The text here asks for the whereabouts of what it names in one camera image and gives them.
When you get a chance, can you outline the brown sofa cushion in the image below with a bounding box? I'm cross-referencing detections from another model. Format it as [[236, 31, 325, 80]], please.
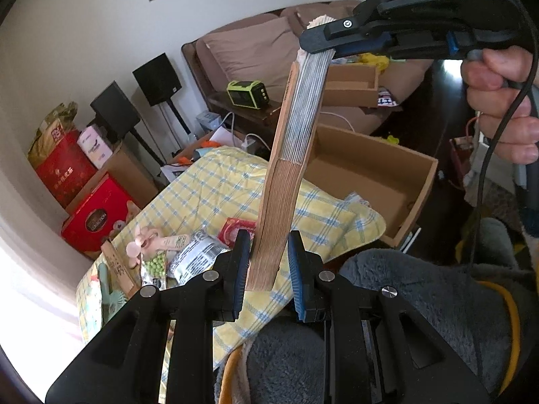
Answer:
[[280, 6, 321, 31], [202, 17, 312, 93], [328, 0, 363, 20]]

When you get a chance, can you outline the pink handheld electric fan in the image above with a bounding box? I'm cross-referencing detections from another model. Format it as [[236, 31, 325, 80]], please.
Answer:
[[125, 226, 191, 271]]

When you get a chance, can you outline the red gift box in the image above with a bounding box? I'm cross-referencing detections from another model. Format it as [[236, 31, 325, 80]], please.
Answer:
[[61, 172, 141, 259]]

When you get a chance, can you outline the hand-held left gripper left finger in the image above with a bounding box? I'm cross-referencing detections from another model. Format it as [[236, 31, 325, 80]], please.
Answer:
[[45, 229, 252, 404]]

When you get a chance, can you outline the brown paper packet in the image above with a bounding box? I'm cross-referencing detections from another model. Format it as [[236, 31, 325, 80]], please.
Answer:
[[100, 238, 141, 299]]

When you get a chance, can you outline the white cable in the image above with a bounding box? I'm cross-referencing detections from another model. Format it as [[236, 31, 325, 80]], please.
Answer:
[[318, 108, 356, 132]]

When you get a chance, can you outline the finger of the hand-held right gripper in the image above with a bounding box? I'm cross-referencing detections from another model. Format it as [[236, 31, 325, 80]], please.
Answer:
[[299, 18, 394, 57]]

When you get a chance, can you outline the person's right hand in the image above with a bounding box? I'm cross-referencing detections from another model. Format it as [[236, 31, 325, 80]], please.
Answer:
[[461, 46, 539, 165]]

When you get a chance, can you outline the black speaker stand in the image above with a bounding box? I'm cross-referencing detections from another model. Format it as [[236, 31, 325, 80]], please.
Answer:
[[162, 101, 193, 140], [126, 128, 166, 168]]

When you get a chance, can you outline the red snack packet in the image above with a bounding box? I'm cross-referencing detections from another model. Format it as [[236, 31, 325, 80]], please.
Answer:
[[220, 218, 257, 248]]

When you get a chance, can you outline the grey fleece clothing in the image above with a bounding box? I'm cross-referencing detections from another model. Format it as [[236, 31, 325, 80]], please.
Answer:
[[215, 219, 539, 404]]

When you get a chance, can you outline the gold gift bag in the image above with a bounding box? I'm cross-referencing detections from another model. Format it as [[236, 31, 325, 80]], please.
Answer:
[[27, 101, 78, 156]]

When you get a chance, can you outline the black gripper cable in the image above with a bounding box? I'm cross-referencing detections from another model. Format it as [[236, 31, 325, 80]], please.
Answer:
[[467, 0, 539, 388]]

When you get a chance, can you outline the wooden folding fan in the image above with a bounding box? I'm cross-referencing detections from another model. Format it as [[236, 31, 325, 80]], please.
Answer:
[[244, 48, 338, 293]]

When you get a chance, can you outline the pink white tissue box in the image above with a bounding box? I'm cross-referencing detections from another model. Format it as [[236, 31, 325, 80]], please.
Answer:
[[77, 125, 114, 169]]

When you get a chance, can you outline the dark wooden side table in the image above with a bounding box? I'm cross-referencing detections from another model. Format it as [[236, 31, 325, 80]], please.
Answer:
[[206, 90, 281, 129]]

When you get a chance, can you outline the silver snack packet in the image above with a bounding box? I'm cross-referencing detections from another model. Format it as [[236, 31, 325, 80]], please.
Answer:
[[167, 231, 230, 284]]

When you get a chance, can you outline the brown cardboard carton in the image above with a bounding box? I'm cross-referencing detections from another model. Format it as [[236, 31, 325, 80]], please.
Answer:
[[65, 141, 160, 215]]

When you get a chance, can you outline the brown sofa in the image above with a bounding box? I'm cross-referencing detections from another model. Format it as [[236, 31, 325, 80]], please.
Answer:
[[181, 0, 434, 135]]

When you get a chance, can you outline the green radio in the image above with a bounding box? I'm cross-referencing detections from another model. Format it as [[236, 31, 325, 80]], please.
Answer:
[[226, 80, 270, 108]]

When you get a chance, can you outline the large cardboard box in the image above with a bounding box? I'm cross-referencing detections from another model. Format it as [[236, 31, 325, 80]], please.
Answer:
[[290, 124, 439, 248]]

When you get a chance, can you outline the green handheld electric fan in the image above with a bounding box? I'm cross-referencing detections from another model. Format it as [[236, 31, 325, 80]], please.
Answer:
[[96, 261, 129, 325]]

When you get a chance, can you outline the green peas packet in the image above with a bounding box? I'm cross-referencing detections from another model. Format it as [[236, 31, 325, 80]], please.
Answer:
[[141, 250, 170, 289]]

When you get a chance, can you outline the black speaker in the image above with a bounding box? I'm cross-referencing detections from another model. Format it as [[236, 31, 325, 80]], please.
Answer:
[[132, 53, 183, 107], [90, 81, 141, 144]]

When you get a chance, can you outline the small shallow cardboard box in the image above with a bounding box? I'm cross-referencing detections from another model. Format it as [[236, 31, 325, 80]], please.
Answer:
[[322, 64, 382, 108]]

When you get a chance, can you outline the red gift bag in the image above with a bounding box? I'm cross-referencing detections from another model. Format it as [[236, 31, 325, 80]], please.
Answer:
[[36, 130, 97, 209]]

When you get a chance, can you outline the yellow plaid tablecloth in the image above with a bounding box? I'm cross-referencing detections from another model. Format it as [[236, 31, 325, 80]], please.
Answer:
[[76, 146, 386, 371]]

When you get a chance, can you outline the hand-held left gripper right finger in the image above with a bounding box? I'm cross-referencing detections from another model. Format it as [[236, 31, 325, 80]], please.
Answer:
[[287, 231, 491, 404]]

